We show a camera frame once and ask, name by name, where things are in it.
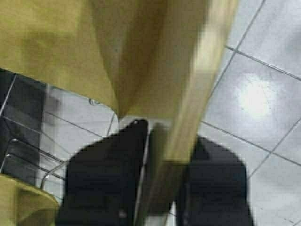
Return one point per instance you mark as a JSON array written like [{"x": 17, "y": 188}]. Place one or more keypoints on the yellow wooden chair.
[
  {"x": 23, "y": 202},
  {"x": 153, "y": 59}
]

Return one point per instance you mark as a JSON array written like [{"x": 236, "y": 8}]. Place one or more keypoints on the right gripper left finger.
[{"x": 102, "y": 180}]

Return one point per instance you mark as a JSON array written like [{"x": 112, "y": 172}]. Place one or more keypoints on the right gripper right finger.
[{"x": 214, "y": 188}]

